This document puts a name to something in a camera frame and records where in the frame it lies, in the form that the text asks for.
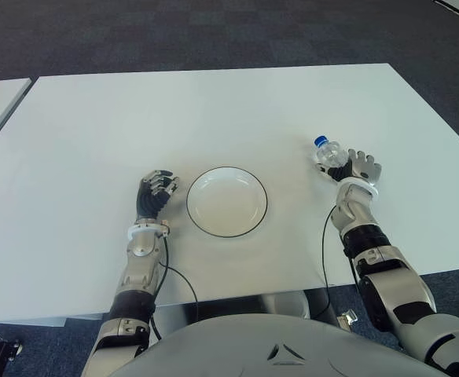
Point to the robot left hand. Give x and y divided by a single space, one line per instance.
149 200

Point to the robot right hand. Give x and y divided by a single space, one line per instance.
365 169

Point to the clear blue-capped water bottle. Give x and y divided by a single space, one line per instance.
329 155

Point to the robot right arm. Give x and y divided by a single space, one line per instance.
390 282

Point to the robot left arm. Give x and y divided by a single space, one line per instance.
139 259

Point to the white black-rimmed plate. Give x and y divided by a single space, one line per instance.
227 202

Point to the glossy white robot leg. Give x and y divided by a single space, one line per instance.
288 304

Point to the grey robot torso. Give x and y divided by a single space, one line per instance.
276 345

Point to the small metal bracket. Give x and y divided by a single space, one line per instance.
348 318

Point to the black metal wheeled frame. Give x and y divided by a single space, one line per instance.
1 353

